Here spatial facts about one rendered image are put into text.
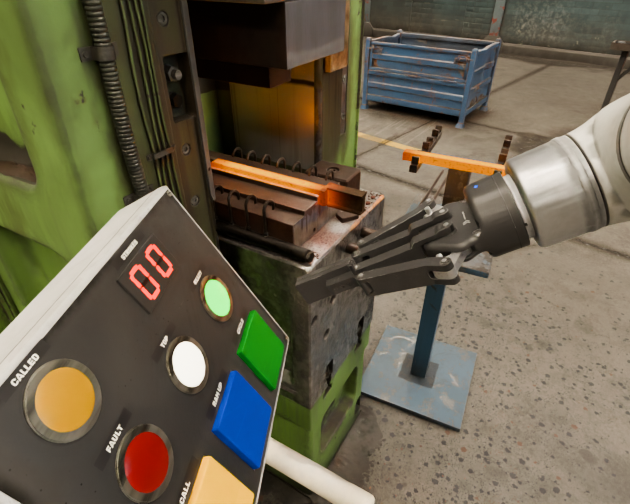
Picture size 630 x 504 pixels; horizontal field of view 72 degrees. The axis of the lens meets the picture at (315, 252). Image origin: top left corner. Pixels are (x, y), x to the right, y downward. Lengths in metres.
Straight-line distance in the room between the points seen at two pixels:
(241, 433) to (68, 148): 0.42
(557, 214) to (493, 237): 0.05
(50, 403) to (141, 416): 0.08
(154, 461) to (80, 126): 0.44
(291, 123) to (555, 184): 0.90
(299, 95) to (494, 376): 1.37
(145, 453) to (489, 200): 0.36
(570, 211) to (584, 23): 8.12
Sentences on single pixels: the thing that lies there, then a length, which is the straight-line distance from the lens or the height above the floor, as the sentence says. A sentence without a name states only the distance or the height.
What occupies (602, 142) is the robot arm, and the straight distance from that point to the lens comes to 0.41.
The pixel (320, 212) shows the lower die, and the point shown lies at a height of 0.96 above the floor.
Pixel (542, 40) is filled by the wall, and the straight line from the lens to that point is 8.68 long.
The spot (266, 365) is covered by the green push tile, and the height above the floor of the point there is 1.00.
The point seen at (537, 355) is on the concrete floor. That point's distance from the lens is 2.14.
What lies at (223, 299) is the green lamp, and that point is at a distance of 0.53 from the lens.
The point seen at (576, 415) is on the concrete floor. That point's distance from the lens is 1.99.
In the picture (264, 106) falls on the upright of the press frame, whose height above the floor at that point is 1.08.
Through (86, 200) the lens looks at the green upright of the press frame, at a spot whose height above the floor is 1.14.
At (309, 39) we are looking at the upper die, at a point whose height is 1.31.
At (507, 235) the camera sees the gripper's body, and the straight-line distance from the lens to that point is 0.42.
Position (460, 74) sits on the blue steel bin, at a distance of 4.64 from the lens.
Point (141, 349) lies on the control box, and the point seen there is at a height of 1.13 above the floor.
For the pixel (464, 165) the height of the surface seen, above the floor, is 0.97.
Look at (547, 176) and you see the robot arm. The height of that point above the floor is 1.27.
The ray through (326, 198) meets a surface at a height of 0.99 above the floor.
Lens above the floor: 1.42
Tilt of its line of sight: 35 degrees down
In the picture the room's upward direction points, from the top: straight up
